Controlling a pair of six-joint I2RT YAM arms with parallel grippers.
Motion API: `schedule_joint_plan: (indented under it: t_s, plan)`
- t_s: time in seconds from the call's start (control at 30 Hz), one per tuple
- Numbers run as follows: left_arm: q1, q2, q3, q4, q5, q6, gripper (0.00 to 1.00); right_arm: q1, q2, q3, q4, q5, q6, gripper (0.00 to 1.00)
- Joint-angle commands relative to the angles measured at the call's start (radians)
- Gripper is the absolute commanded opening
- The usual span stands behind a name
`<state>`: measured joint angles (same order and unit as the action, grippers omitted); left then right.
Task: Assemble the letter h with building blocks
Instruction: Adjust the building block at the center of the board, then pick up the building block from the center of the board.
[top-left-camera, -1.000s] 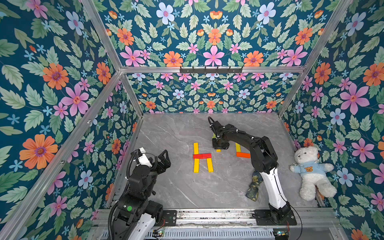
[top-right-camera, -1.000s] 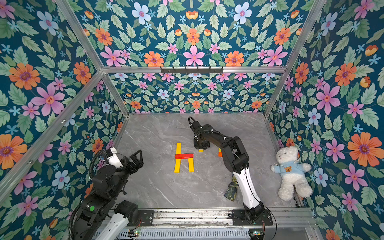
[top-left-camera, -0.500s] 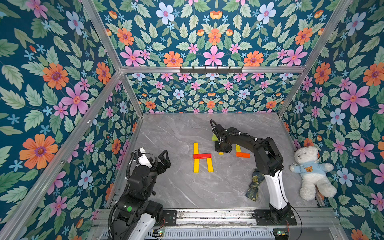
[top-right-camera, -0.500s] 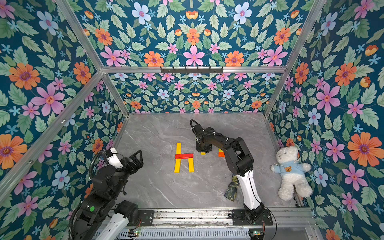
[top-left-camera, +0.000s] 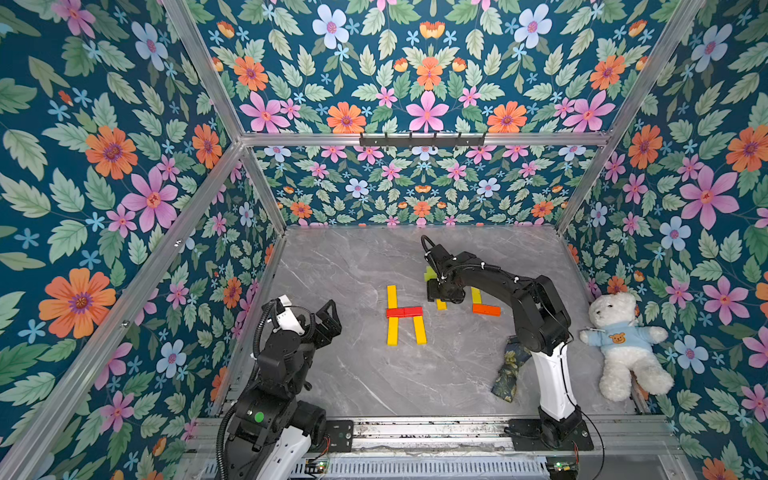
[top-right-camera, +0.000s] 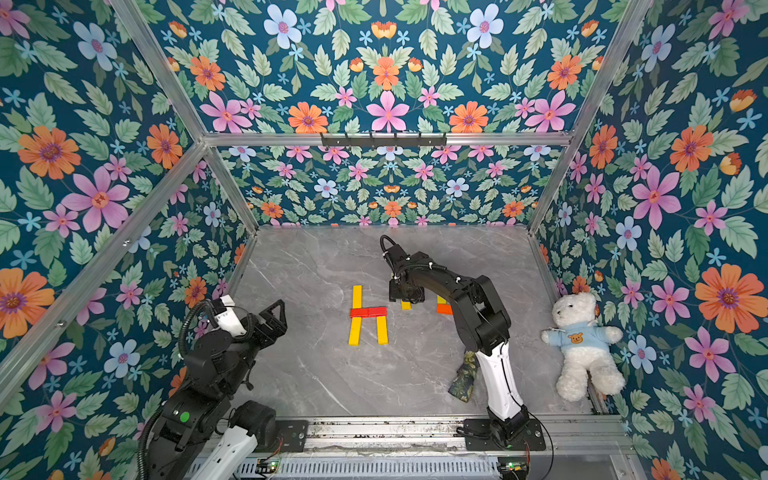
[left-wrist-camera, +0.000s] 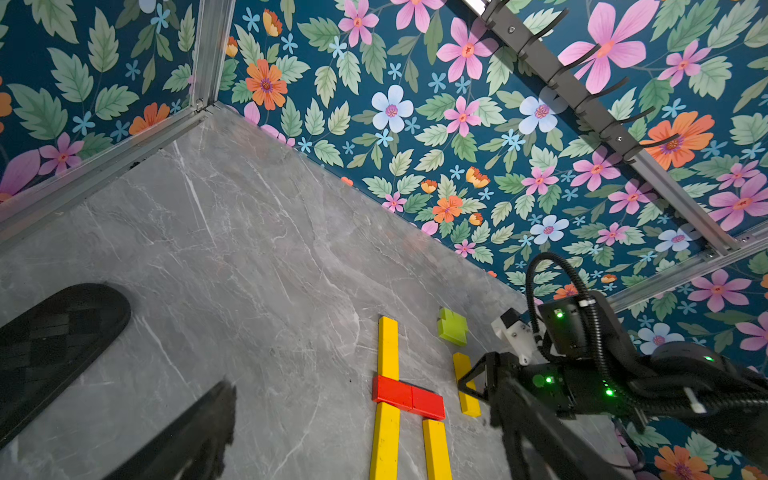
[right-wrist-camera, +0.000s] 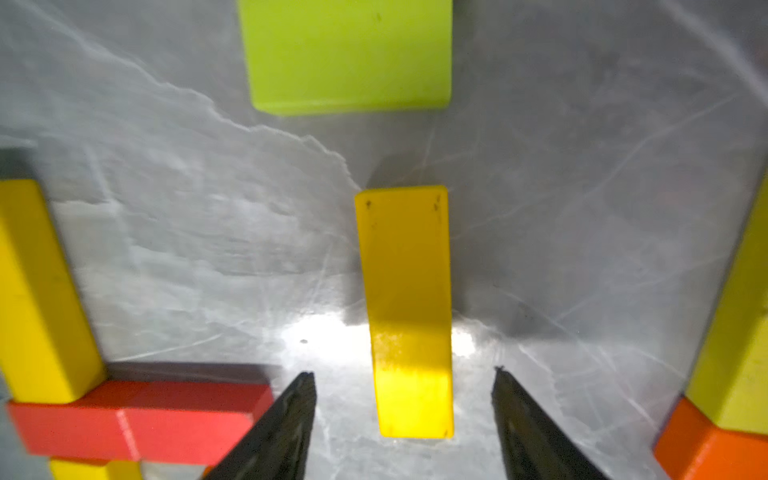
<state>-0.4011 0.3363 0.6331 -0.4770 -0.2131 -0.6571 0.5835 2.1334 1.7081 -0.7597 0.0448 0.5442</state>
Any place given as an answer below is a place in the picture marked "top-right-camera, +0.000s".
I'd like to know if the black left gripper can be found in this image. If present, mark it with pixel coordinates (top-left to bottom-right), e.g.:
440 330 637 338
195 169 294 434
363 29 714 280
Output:
216 299 287 396

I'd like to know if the small red block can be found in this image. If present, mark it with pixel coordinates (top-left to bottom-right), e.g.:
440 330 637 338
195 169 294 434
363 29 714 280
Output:
368 307 387 317

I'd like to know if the yellow block of h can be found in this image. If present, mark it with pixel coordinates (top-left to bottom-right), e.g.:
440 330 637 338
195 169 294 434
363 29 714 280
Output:
352 285 363 309

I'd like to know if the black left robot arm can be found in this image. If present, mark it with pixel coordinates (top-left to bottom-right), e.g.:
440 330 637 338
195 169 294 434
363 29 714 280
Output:
136 297 287 479

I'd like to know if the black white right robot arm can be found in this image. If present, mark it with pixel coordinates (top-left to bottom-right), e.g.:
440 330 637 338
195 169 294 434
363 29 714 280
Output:
379 235 530 448

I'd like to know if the orange block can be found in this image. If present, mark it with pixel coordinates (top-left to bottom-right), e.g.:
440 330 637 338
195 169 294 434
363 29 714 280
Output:
436 304 453 315

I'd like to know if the camouflage cloth pouch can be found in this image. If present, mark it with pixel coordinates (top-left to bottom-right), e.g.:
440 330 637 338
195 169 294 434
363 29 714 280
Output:
448 351 479 403

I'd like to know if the white teddy bear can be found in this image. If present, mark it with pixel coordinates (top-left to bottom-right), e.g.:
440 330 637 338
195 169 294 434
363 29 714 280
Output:
540 292 626 402

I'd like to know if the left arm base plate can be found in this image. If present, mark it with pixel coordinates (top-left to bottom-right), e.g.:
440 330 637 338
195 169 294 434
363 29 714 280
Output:
261 420 309 453

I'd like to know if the black hook rail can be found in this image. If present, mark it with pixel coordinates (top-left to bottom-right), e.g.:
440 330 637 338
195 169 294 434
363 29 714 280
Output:
320 133 448 149

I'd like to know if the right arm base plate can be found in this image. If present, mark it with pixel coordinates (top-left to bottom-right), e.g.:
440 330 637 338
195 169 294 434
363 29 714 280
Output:
456 418 547 452

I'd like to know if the aluminium front rail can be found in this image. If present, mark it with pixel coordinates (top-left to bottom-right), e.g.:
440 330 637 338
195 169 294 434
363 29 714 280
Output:
277 413 635 456

